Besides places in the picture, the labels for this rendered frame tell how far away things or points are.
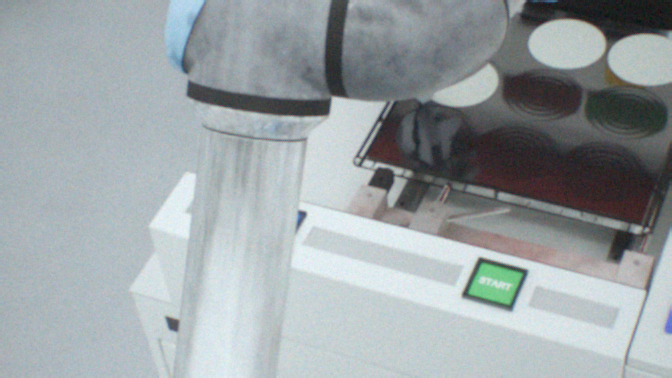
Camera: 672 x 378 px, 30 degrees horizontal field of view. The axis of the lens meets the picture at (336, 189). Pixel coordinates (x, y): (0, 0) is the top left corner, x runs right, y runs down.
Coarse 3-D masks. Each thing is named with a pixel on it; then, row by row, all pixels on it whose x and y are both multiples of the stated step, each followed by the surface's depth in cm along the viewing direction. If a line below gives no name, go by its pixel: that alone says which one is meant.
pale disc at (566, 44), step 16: (544, 32) 171; (560, 32) 171; (576, 32) 171; (592, 32) 170; (544, 48) 169; (560, 48) 169; (576, 48) 169; (592, 48) 168; (560, 64) 167; (576, 64) 166
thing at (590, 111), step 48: (528, 48) 169; (528, 96) 163; (576, 96) 162; (624, 96) 161; (384, 144) 159; (432, 144) 159; (480, 144) 158; (528, 144) 157; (576, 144) 156; (624, 144) 155; (528, 192) 151; (576, 192) 151; (624, 192) 150
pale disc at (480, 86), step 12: (480, 72) 167; (492, 72) 167; (456, 84) 166; (468, 84) 166; (480, 84) 165; (492, 84) 165; (444, 96) 164; (456, 96) 164; (468, 96) 164; (480, 96) 164
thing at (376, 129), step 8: (392, 104) 164; (384, 112) 163; (376, 120) 162; (384, 120) 162; (376, 128) 161; (368, 136) 160; (376, 136) 161; (368, 144) 159; (360, 152) 158; (368, 152) 159
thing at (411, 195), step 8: (408, 184) 161; (416, 184) 161; (424, 184) 163; (400, 192) 160; (408, 192) 160; (416, 192) 160; (424, 192) 163; (400, 200) 159; (408, 200) 159; (416, 200) 161; (400, 208) 158; (408, 208) 158; (416, 208) 162
